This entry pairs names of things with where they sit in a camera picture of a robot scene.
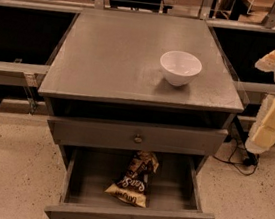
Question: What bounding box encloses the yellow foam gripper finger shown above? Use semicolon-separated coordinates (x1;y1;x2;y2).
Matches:
254;50;275;72
245;94;275;155

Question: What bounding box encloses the brown sea salt chip bag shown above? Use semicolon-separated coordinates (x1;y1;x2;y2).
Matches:
105;150;159;208

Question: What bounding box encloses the grey top drawer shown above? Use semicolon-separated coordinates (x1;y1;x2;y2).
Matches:
48;117;228;156

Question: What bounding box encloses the grey open middle drawer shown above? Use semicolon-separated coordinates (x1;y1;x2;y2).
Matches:
45;147;214;219

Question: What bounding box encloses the brass top drawer knob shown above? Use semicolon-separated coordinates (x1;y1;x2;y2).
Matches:
134;135;143;144

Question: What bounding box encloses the grey wooden drawer cabinet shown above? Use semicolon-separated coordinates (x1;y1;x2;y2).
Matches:
38;9;244;161

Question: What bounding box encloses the white ceramic bowl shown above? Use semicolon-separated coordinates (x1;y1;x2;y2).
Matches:
160;50;203;87

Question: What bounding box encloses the black floor cable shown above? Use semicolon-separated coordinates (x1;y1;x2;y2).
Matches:
210;131;263;178

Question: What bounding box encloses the grey metal railing frame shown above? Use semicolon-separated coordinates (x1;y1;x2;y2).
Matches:
0;1;275;103

